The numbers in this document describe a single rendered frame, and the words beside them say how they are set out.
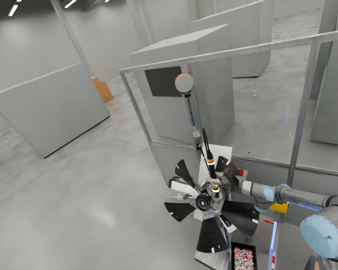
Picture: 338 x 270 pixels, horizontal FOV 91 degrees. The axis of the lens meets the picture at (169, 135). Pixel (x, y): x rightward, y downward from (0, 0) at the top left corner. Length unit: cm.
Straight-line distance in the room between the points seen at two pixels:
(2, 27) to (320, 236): 1321
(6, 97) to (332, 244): 606
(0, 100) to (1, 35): 736
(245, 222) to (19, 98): 576
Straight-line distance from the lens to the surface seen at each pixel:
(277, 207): 154
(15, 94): 599
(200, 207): 134
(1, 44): 1289
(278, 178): 203
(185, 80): 147
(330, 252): 81
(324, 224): 80
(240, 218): 131
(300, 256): 257
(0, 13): 1325
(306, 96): 150
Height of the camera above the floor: 232
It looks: 32 degrees down
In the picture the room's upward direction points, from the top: 18 degrees counter-clockwise
